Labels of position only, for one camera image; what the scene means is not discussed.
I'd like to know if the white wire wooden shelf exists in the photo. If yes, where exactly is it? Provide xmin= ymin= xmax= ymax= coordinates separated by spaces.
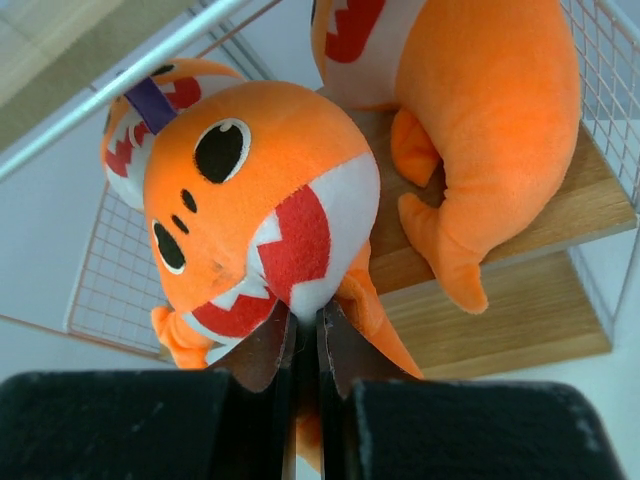
xmin=1 ymin=1 xmax=639 ymax=378

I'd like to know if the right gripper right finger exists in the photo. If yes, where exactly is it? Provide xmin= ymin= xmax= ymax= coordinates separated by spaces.
xmin=317 ymin=303 xmax=624 ymax=479

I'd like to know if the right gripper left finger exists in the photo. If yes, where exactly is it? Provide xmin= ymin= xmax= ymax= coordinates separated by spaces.
xmin=1 ymin=304 xmax=297 ymax=479

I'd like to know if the orange shark plush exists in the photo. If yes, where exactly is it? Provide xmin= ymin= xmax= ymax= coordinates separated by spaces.
xmin=310 ymin=1 xmax=581 ymax=314
xmin=142 ymin=79 xmax=426 ymax=476
xmin=101 ymin=58 xmax=245 ymax=210

